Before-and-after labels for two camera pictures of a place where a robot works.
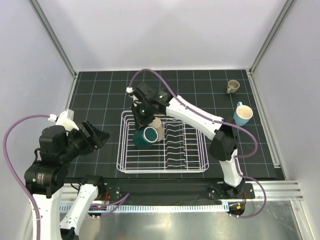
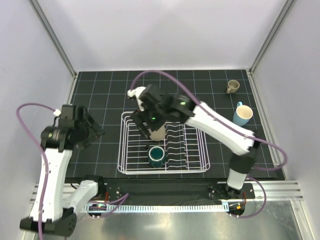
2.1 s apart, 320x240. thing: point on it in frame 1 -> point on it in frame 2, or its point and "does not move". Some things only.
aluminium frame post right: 287,7 does not move
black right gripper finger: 139,124 -> 146,133
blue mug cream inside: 242,114 does not move
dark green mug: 145,136 -> 156,156
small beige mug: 232,86 does not move
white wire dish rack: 182,149 does not move
